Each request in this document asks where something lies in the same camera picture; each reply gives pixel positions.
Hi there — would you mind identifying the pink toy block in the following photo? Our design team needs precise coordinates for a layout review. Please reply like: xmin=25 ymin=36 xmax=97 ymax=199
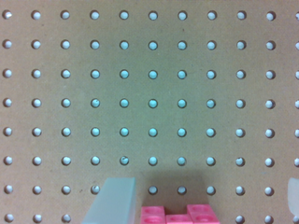
xmin=140 ymin=204 xmax=221 ymax=224

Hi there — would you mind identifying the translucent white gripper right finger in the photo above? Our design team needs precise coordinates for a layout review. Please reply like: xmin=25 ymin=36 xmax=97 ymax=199
xmin=288 ymin=177 xmax=299 ymax=216

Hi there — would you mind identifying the translucent teal gripper left finger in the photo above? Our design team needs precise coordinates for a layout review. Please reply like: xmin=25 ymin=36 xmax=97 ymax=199
xmin=81 ymin=177 xmax=136 ymax=224

